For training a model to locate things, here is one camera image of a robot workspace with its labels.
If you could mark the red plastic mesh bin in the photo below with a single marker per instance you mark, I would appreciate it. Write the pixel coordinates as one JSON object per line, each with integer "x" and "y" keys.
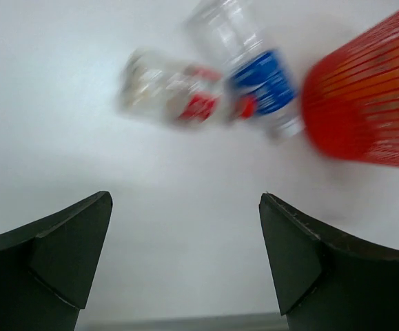
{"x": 350, "y": 98}

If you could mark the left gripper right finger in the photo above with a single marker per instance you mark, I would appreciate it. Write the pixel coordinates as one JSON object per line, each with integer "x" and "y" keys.
{"x": 325, "y": 278}

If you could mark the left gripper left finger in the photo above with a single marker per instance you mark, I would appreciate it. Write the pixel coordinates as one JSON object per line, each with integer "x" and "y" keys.
{"x": 47, "y": 267}

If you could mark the aluminium table rail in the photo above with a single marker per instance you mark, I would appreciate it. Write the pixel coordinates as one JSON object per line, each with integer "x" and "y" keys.
{"x": 255, "y": 322}

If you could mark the blue label clear bottle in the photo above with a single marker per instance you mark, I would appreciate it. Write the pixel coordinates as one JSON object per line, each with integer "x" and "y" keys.
{"x": 233, "y": 38}

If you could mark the red label clear bottle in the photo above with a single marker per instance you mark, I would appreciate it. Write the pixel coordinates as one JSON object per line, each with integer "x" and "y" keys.
{"x": 180, "y": 94}

